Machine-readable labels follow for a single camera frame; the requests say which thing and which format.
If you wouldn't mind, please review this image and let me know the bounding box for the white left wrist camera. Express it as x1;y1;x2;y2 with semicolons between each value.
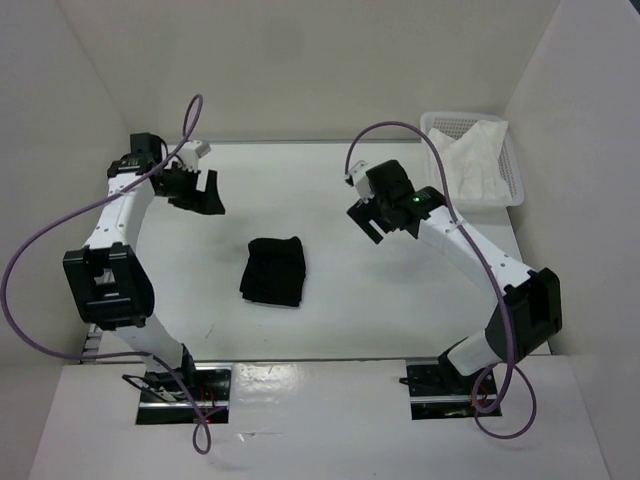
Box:
176;140;211;172

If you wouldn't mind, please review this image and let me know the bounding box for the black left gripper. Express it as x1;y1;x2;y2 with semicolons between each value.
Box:
157;162;226;216

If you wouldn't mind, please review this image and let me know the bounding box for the black skirt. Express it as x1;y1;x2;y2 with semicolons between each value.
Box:
239;236;306;308

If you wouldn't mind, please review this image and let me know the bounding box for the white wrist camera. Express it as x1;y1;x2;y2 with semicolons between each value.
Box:
176;140;211;172
344;160;375;203

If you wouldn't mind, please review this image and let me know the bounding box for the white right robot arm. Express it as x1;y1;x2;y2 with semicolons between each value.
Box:
346;160;562;393

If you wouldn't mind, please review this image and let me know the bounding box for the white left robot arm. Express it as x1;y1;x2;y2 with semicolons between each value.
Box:
63;133;225;401

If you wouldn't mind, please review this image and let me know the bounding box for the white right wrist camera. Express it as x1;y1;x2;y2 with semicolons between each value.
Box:
344;160;375;203

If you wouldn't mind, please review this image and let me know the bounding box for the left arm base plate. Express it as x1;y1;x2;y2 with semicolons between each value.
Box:
122;363;232;426

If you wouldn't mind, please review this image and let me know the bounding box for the white skirt in basket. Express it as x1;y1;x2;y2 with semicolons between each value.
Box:
427;120;512;211

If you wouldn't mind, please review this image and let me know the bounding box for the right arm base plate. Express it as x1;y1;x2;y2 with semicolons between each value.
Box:
398;359;479;421

